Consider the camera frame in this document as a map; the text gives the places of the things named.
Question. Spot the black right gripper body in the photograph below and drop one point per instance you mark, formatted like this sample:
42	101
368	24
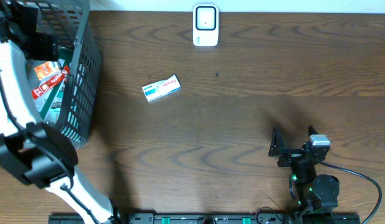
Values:
291	157

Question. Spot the grey plastic mesh basket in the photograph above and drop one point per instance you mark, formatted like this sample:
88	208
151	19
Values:
68	22

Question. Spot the white Panadol medicine box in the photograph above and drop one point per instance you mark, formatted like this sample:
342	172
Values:
161	88

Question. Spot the green white wipes packet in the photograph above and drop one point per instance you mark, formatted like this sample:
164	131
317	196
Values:
49	104

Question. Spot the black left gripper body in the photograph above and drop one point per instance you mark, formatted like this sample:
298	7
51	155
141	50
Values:
34	51

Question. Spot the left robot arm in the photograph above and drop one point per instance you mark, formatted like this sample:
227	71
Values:
32	150

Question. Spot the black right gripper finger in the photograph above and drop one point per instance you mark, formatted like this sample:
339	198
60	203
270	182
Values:
277	146
311	130

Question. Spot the white barcode scanner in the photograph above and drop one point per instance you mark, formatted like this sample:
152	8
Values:
205	25

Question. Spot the orange small carton box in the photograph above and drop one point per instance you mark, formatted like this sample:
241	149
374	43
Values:
46	69

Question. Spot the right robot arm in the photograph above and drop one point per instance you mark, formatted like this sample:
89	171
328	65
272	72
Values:
316	194

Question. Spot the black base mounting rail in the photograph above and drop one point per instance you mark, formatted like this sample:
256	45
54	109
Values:
263	218

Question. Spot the red snack stick sachet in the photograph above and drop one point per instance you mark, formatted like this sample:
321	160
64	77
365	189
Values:
50	83

